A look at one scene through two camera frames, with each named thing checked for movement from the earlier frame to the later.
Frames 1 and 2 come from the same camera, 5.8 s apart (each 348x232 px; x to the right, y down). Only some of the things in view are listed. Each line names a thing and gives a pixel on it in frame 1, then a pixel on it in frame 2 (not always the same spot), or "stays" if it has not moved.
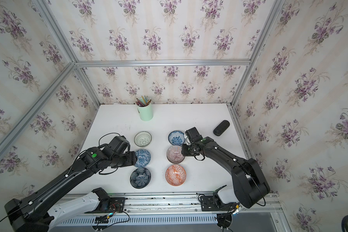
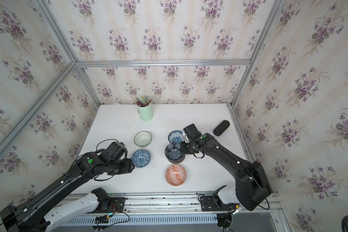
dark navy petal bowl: x=140 y=178 → x=174 y=152
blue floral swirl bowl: x=143 y=158 stays
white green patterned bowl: x=142 y=139 stays
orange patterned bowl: x=175 y=175 stays
